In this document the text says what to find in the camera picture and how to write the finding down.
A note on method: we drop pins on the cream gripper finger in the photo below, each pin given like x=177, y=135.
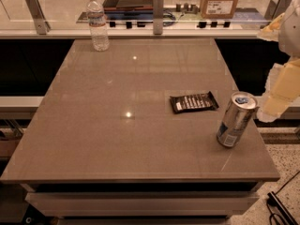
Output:
x=282, y=88
x=274, y=30

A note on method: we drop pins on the silver blue redbull can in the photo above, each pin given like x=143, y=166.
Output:
x=240, y=109

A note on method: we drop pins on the clear plastic water bottle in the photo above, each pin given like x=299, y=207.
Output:
x=97, y=23

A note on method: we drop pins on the brown cardboard box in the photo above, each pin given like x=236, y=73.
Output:
x=218, y=9

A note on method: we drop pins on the black snack bar wrapper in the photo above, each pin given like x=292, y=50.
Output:
x=194, y=103

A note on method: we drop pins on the black tool on floor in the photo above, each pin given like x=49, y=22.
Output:
x=278, y=211

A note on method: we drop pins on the right metal glass bracket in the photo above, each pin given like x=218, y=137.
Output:
x=276, y=8

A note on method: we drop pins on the metal glass bracket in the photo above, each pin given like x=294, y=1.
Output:
x=158, y=17
x=40, y=22
x=276, y=8

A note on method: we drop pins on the middle metal glass bracket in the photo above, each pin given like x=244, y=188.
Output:
x=158, y=17

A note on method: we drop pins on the left metal glass bracket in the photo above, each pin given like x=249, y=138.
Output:
x=40, y=22

